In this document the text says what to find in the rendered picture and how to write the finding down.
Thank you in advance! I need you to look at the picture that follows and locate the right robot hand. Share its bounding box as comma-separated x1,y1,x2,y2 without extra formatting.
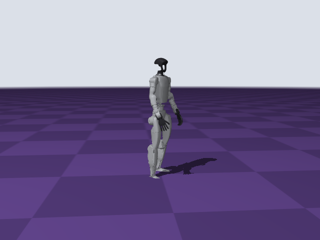
155,113,170,131

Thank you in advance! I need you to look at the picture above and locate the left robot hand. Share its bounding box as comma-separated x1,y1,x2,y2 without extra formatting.
175,109,183,126

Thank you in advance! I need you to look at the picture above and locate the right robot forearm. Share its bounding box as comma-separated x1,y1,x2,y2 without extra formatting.
150,95,162,118

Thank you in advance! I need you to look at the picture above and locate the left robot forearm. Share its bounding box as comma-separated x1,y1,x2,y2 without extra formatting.
168,96,179,114

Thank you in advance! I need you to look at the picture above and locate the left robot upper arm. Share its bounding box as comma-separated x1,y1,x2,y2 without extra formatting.
168,77,173,99

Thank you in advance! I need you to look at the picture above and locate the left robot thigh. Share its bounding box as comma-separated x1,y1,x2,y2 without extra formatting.
158,113,172,149

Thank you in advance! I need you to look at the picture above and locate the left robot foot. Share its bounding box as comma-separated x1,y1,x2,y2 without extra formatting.
156,168,170,172

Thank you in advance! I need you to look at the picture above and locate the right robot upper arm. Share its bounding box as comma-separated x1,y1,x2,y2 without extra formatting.
149,77,159,101

